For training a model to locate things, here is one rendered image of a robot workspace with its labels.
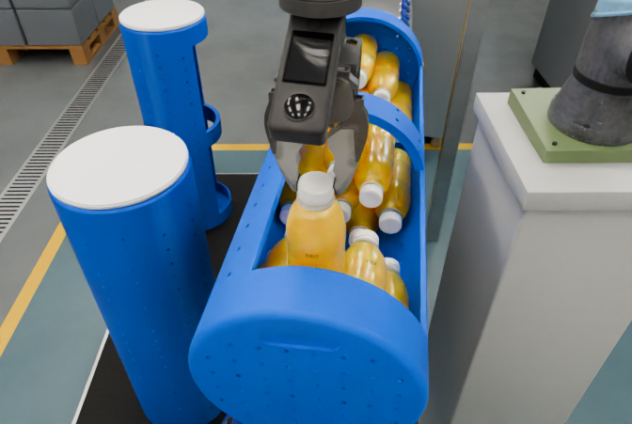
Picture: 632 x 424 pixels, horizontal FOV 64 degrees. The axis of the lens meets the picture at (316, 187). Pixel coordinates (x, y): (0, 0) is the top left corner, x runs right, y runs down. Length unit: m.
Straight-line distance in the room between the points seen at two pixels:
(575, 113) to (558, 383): 0.67
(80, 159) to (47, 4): 3.00
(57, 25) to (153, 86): 2.36
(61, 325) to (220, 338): 1.70
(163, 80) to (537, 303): 1.31
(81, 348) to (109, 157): 1.15
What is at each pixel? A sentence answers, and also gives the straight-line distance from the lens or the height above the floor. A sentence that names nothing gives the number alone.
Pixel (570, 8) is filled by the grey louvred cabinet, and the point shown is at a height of 0.58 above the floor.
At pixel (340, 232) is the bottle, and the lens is 0.56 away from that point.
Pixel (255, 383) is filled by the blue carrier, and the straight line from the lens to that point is 0.64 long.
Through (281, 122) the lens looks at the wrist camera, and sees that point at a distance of 0.39.
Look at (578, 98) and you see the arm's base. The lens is 0.94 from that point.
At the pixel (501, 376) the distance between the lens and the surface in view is 1.29.
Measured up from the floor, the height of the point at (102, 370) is 0.15.
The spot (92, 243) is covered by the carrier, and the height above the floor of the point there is 0.94.
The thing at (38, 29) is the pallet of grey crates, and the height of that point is 0.27.
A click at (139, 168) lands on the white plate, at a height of 1.04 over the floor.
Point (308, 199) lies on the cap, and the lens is 0.52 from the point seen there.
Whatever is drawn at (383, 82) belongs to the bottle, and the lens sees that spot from 1.13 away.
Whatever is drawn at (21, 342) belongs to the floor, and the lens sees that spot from 2.27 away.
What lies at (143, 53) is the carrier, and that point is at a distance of 1.78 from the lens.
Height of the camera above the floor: 1.65
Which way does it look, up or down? 39 degrees down
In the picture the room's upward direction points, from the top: straight up
